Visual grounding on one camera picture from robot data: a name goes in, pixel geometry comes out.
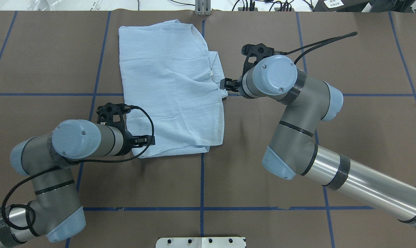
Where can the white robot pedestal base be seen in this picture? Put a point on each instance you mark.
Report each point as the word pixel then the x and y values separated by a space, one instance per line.
pixel 201 242

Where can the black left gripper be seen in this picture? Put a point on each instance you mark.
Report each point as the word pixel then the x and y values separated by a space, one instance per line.
pixel 127 144

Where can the light blue button shirt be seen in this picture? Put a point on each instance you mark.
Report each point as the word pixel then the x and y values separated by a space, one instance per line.
pixel 168 70

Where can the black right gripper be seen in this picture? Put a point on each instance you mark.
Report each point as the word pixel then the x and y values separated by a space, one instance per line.
pixel 232 84

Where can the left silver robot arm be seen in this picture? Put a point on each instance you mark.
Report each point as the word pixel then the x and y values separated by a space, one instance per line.
pixel 46 203

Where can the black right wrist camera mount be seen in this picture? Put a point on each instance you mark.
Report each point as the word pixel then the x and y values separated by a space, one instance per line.
pixel 254 54

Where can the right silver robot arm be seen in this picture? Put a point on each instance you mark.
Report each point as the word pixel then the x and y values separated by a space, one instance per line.
pixel 360 147

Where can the aluminium frame post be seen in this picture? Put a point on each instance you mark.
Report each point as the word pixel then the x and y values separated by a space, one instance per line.
pixel 203 7

